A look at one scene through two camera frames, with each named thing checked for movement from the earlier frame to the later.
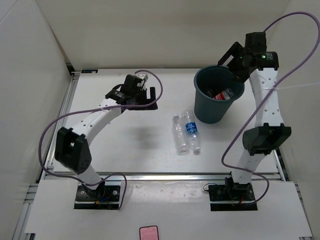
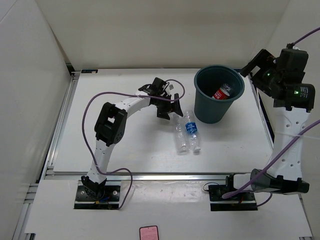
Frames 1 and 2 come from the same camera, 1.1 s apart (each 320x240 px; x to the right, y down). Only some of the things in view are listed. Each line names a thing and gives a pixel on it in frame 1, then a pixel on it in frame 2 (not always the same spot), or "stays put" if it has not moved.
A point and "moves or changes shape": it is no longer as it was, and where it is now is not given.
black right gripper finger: x=236 y=77 -> x=262 y=84
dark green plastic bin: x=208 y=81 stays put
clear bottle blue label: x=192 y=129 stays put
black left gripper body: x=141 y=94 -> x=164 y=104
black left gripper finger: x=152 y=93 -> x=177 y=107
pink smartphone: x=150 y=232 stays put
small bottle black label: x=209 y=92 -> x=231 y=91
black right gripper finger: x=235 y=48 -> x=262 y=59
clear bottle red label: x=224 y=95 moves or changes shape
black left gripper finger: x=145 y=101 -> x=162 y=113
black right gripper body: x=237 y=65 -> x=270 y=74
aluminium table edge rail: x=162 y=176 stays put
